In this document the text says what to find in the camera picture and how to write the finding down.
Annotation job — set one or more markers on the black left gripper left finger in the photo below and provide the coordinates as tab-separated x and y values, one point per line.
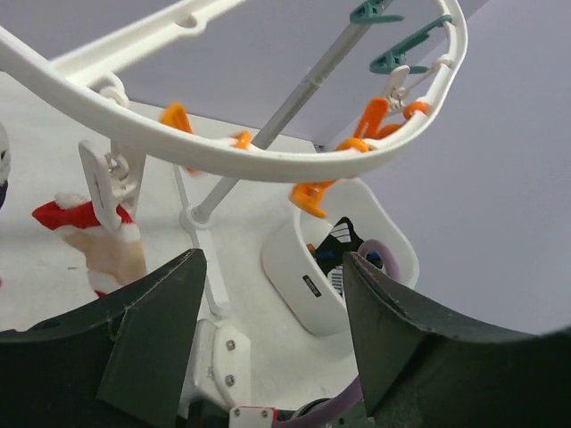
119	361

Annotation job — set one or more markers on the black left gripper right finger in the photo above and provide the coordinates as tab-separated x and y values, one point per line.
422	364

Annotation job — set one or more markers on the red santa sock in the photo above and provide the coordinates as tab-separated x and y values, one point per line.
113	259

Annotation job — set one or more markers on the black blue patterned sock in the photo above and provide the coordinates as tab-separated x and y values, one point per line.
343	238

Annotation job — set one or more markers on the orange clothespin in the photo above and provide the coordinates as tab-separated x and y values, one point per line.
174	116
308	196

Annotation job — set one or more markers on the white round sock hanger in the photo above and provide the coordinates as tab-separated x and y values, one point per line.
66	84

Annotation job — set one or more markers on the white plastic basket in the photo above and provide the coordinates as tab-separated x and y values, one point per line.
303	259

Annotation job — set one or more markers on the white drying rack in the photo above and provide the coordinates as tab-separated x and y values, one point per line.
196	220

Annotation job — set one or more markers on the white clothespin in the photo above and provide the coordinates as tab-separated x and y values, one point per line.
113	179

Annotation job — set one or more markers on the purple sock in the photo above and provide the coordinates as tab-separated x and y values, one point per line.
3	192

